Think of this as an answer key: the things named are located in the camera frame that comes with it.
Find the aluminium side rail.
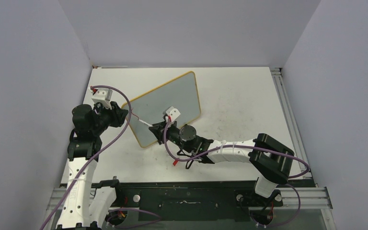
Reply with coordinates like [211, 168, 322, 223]
[269, 67, 305, 150]

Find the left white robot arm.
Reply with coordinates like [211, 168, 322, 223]
[56, 102, 131, 230]

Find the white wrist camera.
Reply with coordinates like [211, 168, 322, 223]
[90, 88, 113, 109]
[163, 106, 181, 123]

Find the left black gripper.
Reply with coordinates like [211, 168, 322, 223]
[92, 101, 128, 136]

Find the aluminium frame rail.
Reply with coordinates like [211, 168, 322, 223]
[46, 186, 333, 210]

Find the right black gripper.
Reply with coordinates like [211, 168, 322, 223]
[150, 119, 194, 153]

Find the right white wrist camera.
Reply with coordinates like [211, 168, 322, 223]
[163, 106, 181, 123]

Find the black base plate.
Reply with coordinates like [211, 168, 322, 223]
[111, 181, 283, 221]

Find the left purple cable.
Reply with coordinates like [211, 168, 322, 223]
[39, 85, 132, 230]

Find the red white marker pen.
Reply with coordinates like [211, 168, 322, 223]
[138, 118, 153, 127]

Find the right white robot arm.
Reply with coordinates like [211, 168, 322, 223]
[149, 122, 296, 205]

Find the yellow framed whiteboard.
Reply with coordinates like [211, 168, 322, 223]
[129, 71, 201, 148]

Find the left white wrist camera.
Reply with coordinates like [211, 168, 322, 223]
[90, 88, 113, 109]

